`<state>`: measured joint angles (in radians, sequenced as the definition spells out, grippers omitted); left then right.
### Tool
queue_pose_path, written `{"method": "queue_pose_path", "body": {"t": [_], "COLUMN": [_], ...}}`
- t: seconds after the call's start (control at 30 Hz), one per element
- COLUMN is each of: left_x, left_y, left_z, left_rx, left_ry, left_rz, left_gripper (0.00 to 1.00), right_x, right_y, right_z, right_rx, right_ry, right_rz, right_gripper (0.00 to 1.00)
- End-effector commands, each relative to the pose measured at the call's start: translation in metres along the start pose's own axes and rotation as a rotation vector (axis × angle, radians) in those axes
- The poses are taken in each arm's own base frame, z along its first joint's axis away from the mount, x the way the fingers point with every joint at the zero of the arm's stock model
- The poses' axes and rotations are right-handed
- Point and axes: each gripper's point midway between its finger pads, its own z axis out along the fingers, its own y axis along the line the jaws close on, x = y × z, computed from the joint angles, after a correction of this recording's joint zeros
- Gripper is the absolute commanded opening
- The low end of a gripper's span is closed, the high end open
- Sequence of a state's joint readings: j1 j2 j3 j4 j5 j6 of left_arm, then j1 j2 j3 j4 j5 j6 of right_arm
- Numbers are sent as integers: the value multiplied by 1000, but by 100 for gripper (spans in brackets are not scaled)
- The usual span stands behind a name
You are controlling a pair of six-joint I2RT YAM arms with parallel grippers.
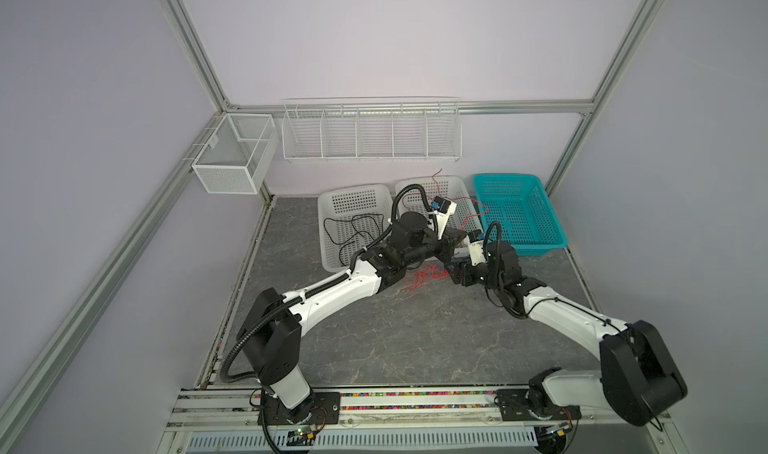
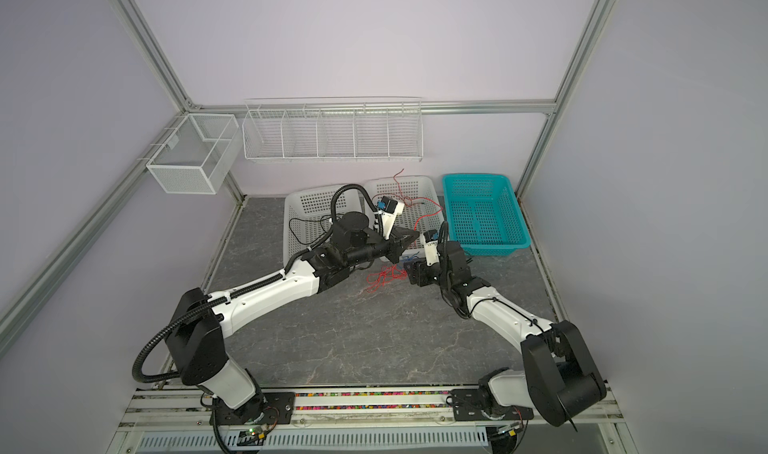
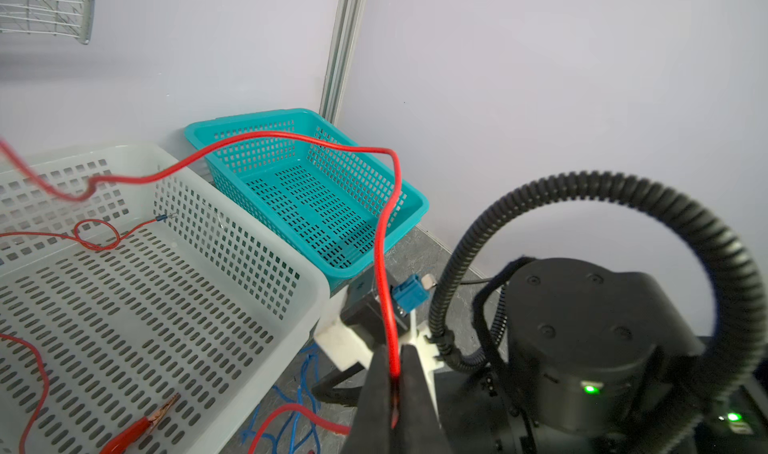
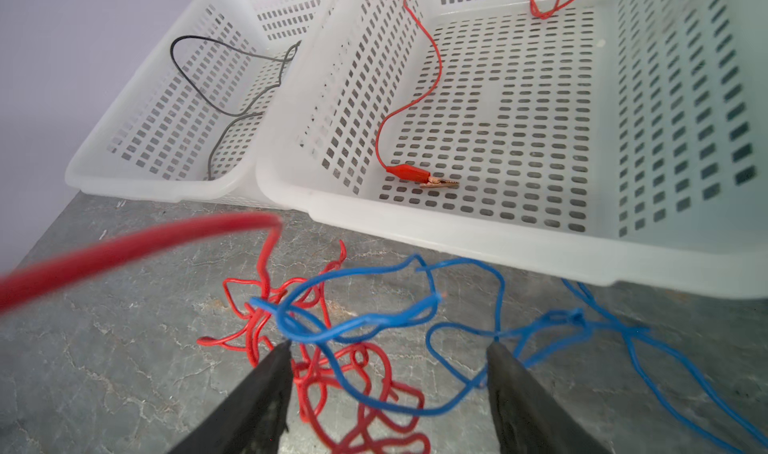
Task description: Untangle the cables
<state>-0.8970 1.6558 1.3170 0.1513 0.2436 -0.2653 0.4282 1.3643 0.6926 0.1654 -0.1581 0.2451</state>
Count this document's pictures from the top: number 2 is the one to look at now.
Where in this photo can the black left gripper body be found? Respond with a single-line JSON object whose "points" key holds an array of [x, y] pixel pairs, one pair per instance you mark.
{"points": [[393, 246]]}

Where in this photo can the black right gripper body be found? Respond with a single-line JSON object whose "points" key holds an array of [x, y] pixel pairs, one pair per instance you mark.
{"points": [[426, 274]]}

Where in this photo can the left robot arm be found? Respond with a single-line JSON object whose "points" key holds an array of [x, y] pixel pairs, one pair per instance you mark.
{"points": [[191, 347]]}

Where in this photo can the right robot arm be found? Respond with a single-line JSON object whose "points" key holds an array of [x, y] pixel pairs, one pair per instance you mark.
{"points": [[559, 379]]}

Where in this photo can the white plastic basket middle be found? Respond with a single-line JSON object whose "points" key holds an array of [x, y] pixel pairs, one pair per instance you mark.
{"points": [[422, 211]]}

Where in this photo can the white plastic basket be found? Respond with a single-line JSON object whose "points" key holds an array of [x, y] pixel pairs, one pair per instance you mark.
{"points": [[422, 211], [307, 218]]}

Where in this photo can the teal plastic basket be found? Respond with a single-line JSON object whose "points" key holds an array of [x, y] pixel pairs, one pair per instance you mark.
{"points": [[483, 214]]}

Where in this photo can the white plastic basket left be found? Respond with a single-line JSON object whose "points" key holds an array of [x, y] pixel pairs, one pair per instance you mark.
{"points": [[307, 218]]}

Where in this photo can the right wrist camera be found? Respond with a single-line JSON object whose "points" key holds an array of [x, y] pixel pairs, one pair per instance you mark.
{"points": [[429, 240]]}

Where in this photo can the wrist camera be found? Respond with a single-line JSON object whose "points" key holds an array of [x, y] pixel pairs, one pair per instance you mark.
{"points": [[388, 210], [429, 240]]}

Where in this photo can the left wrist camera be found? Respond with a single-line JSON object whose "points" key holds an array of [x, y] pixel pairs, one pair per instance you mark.
{"points": [[388, 210]]}

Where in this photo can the white wire wall rack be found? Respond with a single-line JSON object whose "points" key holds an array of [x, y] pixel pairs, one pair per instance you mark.
{"points": [[333, 129]]}

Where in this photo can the white slotted cable duct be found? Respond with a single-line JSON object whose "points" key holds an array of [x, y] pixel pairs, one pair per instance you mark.
{"points": [[330, 440]]}

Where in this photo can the white wire mesh box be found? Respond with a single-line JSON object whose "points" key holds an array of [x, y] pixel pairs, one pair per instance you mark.
{"points": [[198, 154]]}

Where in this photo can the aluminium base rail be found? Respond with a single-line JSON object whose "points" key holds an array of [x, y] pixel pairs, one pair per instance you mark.
{"points": [[600, 429]]}

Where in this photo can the aluminium frame corner post right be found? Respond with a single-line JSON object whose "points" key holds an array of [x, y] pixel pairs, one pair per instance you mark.
{"points": [[586, 45]]}

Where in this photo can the aluminium frame corner post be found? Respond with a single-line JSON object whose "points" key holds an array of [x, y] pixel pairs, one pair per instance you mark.
{"points": [[142, 36], [586, 45]]}

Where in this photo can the aluminium frame corner post left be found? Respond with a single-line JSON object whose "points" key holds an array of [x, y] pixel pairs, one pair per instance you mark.
{"points": [[142, 36]]}

